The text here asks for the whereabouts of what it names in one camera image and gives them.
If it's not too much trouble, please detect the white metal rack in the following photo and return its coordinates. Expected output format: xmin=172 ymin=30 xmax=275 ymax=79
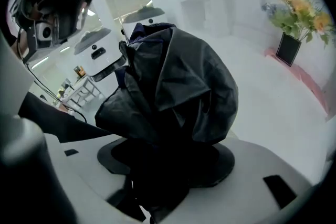
xmin=62 ymin=77 xmax=106 ymax=108

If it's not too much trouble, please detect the black cloth item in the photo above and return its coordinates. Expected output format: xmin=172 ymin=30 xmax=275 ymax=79
xmin=94 ymin=22 xmax=239 ymax=222

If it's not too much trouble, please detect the black cable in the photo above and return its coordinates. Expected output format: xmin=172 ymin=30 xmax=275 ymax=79
xmin=26 ymin=62 xmax=87 ymax=124

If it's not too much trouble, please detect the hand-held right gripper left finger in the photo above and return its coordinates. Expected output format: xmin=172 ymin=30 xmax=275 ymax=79
xmin=43 ymin=133 xmax=148 ymax=224

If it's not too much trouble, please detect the black vase with yellow flowers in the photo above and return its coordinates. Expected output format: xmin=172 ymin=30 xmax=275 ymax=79
xmin=262 ymin=0 xmax=334 ymax=68

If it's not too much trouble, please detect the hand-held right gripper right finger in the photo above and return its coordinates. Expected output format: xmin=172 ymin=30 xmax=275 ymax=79
xmin=157 ymin=137 xmax=320 ymax=224

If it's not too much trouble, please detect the person's head camera rig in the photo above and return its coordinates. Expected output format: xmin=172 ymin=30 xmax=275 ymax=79
xmin=10 ymin=0 xmax=106 ymax=61

